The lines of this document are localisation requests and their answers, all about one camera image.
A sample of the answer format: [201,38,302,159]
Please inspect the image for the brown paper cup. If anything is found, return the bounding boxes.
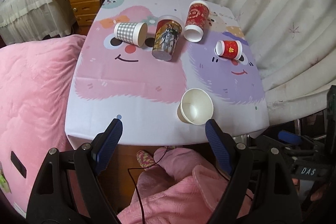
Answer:
[177,88,214,126]

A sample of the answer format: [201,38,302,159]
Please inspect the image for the small red paper cup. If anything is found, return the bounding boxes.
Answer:
[215,40,243,60]

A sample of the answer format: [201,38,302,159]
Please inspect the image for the illustrated plastic cup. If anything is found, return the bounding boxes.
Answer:
[151,15,184,61]

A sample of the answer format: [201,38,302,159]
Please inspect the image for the tall red patterned cup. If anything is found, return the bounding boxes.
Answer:
[184,0,210,43]

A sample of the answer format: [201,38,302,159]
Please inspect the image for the grey checkered paper cup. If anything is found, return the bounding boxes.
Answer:
[114,22,147,47]

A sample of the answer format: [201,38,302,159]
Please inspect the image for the pink fleece pants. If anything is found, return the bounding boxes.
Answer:
[116,147,255,224]

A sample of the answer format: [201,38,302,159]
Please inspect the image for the left patterned slipper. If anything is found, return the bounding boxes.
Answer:
[136,150,155,169]

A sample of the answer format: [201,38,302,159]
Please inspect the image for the pink fluffy blanket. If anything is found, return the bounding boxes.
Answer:
[1,35,85,217]

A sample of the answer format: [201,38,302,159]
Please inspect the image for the white curtain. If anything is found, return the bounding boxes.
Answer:
[208,0,335,124]

